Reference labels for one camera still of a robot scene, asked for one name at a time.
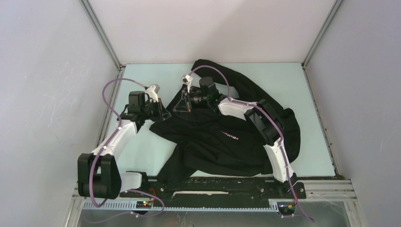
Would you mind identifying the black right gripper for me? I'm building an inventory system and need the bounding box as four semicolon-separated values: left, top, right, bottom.
173;87;209;113

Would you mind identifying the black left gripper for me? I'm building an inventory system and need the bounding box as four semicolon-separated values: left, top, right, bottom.
141;98;171;122

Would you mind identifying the black jacket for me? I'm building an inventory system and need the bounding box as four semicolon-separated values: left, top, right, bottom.
150;59;301;187

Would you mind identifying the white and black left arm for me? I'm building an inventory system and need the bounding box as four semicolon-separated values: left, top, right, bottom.
78;88;171;199

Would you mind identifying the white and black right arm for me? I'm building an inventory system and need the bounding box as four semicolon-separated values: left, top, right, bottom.
173;75;294;198

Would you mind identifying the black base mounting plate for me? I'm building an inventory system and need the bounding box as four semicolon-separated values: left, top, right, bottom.
139;177;306;210

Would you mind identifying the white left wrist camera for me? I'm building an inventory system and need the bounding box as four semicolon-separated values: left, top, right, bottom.
145;84;160;103

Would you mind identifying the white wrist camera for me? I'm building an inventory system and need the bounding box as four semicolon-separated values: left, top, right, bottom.
181;74;193;93
145;84;160;103

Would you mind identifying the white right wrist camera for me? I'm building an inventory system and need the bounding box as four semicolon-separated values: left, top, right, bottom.
181;74;193;93

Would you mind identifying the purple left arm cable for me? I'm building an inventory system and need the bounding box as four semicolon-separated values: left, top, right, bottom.
83;78;166;224

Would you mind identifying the aluminium frame rail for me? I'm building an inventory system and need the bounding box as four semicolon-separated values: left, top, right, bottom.
64;178;367;227

